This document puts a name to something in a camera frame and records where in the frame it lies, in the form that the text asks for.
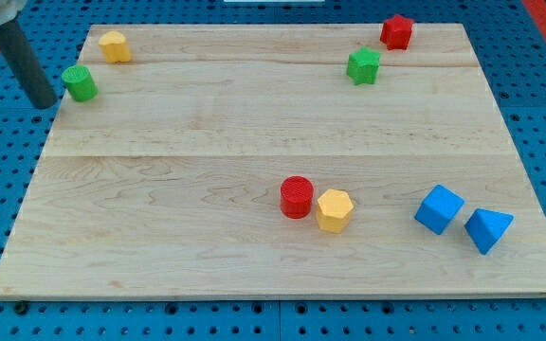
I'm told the dark cylindrical robot arm stick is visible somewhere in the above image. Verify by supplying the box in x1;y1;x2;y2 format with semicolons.
0;19;58;109

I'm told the yellow hexagon block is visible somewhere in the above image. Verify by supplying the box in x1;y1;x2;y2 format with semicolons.
316;188;355;233

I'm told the yellow heart block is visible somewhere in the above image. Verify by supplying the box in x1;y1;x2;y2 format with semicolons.
99;30;132;63

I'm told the red star block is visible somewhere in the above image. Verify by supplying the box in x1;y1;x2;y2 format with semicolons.
379;14;414;50

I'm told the light wooden board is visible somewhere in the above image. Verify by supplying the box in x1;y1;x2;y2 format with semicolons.
0;24;546;301

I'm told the red cylinder block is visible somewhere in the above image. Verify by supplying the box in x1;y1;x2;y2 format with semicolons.
280;176;314;219

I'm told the green star block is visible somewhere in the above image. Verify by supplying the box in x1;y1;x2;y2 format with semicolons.
346;46;381;85

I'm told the green cylinder block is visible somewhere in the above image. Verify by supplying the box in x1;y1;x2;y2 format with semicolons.
62;64;99;102

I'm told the blue cube block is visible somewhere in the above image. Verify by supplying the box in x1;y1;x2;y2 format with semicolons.
414;185;464;235

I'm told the blue triangular prism block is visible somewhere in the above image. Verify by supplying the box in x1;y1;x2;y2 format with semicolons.
464;208;514;255

